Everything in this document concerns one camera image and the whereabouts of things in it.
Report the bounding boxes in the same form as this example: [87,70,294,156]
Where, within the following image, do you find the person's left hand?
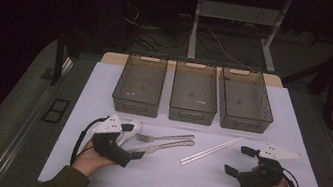
[70,136,120,181]

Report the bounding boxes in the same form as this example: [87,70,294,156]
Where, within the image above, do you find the white metal frame desk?
[185,0,293,75]

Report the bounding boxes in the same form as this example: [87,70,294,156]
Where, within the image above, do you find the left hand-held gripper black cable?
[69,111,109,171]

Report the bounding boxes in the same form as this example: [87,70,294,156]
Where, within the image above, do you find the right hand-held gripper black cable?
[279,167,304,187]

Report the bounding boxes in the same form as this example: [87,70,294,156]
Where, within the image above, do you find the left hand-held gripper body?
[87,110,139,170]

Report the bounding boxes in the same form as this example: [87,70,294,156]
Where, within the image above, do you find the white table mat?
[37,51,333,187]

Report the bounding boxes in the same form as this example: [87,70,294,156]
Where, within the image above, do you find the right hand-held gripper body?
[235,138,305,187]

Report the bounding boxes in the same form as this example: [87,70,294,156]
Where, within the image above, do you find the white floor cable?
[204,29,249,66]

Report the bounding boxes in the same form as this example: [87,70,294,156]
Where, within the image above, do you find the white spoon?
[115,117,144,151]

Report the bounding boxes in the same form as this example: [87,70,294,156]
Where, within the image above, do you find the black metal stand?
[276,2,333,129]

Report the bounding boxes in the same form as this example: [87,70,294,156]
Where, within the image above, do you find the smoky translucent plastic bin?
[109,49,169,120]
[212,64,282,136]
[167,58,225,127]

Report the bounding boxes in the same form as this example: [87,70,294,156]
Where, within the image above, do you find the metal knife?
[126,129,197,164]

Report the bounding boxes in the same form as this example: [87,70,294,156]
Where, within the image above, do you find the hand-held gripper black cable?
[279,167,304,187]
[69,111,109,171]

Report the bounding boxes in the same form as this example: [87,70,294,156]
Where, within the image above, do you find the black floor cables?
[117,0,196,57]

